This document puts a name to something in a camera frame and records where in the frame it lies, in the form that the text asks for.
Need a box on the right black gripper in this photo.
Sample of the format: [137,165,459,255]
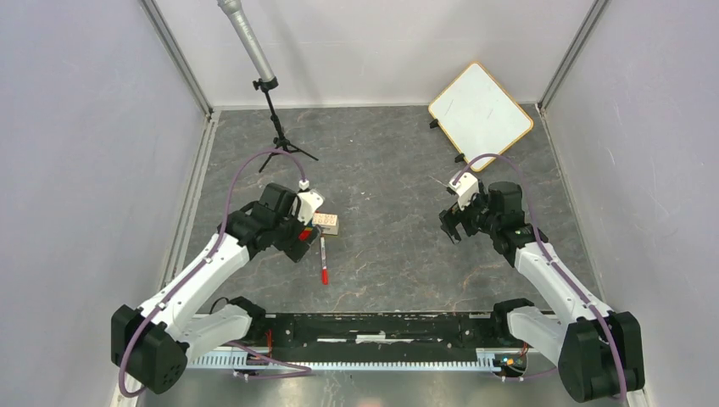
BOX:
[438,185,499,244]

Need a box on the red whiteboard marker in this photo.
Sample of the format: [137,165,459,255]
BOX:
[320,236,329,285]

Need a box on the yellow framed whiteboard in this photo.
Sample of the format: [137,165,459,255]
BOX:
[428,62,534,163]

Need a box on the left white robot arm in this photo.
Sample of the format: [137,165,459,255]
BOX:
[110,182,324,394]

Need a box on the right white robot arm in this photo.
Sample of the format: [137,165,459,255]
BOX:
[439,174,645,403]

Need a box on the white toy brick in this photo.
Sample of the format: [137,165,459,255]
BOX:
[313,212,339,236]

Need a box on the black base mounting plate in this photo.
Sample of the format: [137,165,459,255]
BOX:
[242,312,523,363]

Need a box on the silver microphone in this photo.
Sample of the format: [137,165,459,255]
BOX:
[217,0,276,82]

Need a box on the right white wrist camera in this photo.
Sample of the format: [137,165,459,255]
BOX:
[448,171,479,210]

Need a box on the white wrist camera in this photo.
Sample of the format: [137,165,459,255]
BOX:
[448,171,479,210]
[296,179,325,225]

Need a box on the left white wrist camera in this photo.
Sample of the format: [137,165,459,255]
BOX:
[296,179,325,225]

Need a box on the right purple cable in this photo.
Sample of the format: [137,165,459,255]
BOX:
[452,153,629,401]

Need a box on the purple cable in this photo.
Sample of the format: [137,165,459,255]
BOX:
[452,153,629,401]
[117,148,314,399]

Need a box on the slotted cable duct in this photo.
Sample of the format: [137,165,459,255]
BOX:
[187,347,527,373]

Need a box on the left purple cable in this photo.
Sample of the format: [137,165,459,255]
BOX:
[117,148,314,399]

